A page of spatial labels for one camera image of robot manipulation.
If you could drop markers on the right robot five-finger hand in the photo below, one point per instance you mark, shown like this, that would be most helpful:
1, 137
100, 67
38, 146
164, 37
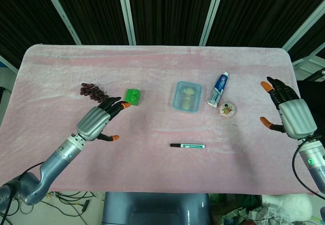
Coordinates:
295, 115

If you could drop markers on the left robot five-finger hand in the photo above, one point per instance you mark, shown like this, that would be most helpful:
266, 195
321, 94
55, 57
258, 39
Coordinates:
92, 123

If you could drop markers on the black marker cap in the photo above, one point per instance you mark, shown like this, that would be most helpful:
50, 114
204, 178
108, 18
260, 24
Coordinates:
174, 145

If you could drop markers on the green white marker pen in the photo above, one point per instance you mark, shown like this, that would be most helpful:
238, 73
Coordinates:
193, 146

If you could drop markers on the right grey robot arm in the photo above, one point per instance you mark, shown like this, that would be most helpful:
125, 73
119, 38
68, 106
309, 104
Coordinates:
313, 161

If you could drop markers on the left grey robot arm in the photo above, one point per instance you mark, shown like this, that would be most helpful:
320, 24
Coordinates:
50, 166

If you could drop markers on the dark red grape bunch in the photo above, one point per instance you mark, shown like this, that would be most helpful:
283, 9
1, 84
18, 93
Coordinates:
92, 91

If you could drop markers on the green toy building block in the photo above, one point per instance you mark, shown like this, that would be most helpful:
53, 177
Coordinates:
133, 96

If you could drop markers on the pink toy cake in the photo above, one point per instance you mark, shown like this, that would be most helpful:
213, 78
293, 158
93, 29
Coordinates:
227, 110

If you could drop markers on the pink table cloth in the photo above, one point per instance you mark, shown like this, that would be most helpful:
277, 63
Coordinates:
162, 164

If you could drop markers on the blue white toothpaste tube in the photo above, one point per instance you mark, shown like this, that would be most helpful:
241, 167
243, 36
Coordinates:
219, 90

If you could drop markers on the clear blue-rimmed food container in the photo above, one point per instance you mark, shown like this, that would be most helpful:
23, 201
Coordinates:
177, 103

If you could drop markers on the white plastic bag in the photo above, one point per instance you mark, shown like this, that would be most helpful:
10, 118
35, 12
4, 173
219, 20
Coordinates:
289, 206

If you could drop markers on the beige toy inside container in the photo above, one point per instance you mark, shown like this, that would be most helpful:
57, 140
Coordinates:
187, 96

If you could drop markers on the grey-blue robot torso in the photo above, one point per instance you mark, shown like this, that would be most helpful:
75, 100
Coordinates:
155, 209

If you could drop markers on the crumpled paper clutter pile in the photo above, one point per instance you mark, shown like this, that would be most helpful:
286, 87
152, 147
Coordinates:
236, 209

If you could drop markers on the black pleated curtain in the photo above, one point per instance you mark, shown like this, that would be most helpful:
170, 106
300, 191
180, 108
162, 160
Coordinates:
167, 11

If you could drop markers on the white frame post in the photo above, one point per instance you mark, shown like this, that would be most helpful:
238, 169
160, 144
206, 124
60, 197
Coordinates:
61, 11
302, 24
212, 14
127, 11

